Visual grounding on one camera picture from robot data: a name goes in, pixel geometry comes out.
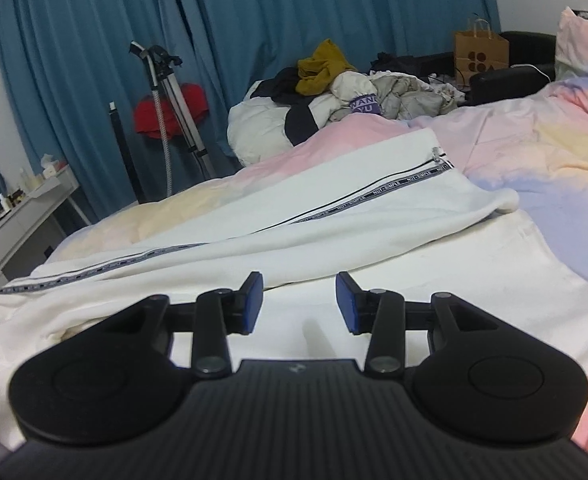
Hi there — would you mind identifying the pastel pillow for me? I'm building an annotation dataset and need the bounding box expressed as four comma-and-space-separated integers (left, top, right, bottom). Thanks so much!
554, 6, 588, 83

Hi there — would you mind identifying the black sofa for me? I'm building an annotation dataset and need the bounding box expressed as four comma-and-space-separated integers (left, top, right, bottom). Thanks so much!
468, 31, 558, 107

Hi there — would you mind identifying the pastel tie-dye blanket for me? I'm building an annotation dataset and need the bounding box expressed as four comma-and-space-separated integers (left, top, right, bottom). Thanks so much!
48, 60, 588, 461

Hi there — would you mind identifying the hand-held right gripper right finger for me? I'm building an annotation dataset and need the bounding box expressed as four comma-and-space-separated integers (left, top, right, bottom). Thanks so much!
335, 271, 495, 377

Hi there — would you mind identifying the black cloth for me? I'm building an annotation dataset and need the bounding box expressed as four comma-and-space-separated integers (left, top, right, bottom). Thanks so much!
263, 67, 315, 107

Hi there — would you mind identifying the dark cloth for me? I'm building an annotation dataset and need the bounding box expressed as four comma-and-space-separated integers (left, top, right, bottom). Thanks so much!
371, 51, 456, 77

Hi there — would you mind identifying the white dressing table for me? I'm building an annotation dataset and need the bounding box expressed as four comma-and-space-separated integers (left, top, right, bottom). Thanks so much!
0, 165, 93, 307

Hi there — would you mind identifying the white tissue box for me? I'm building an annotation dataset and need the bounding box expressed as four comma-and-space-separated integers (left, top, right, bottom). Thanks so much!
40, 153, 67, 179

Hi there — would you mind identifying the group of cosmetic bottles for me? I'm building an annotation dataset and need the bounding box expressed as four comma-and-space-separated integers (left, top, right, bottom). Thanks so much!
0, 167, 43, 247

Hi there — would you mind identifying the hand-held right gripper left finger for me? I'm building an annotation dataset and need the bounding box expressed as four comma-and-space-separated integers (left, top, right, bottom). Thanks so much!
98, 271, 265, 378

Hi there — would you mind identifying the white and black jacket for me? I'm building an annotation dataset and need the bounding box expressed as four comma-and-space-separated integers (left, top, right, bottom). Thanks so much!
226, 71, 391, 169

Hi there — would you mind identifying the white cable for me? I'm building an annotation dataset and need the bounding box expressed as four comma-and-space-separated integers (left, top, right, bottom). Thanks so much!
510, 63, 556, 84

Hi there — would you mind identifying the red cloth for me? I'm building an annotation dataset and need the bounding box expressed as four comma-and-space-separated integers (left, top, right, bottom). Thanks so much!
133, 82, 210, 140

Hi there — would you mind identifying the blue curtain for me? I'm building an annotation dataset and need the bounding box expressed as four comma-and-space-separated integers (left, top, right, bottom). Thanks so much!
0, 0, 202, 223
168, 0, 503, 111

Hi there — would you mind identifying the brown paper bag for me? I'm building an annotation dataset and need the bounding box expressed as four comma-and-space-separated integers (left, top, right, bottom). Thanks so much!
454, 17, 510, 89

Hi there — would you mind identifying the garment steamer stand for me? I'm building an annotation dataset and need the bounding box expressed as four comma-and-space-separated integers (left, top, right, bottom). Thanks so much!
128, 40, 215, 197

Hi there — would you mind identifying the mustard yellow cloth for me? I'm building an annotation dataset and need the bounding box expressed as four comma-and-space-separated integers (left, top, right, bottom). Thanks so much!
296, 38, 358, 97

